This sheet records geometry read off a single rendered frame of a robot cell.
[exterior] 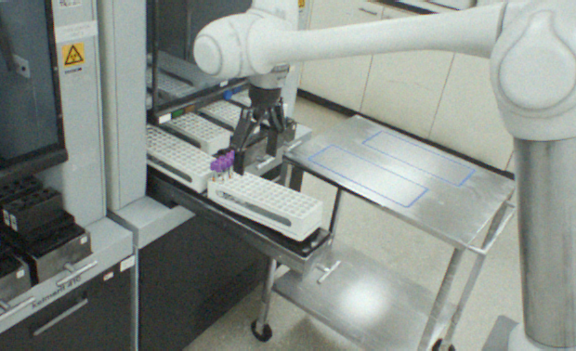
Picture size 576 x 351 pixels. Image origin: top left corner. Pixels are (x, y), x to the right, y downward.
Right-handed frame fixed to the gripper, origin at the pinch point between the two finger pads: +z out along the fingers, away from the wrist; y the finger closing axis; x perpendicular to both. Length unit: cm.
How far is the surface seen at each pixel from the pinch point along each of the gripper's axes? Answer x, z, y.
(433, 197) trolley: -35, 13, 42
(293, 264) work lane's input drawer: -19.0, 18.4, -6.2
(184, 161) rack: 21.9, 9.9, -1.4
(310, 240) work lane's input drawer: -19.4, 14.1, -0.2
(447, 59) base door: 25, 32, 230
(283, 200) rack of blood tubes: -9.6, 7.6, 0.5
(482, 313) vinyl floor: -57, 95, 107
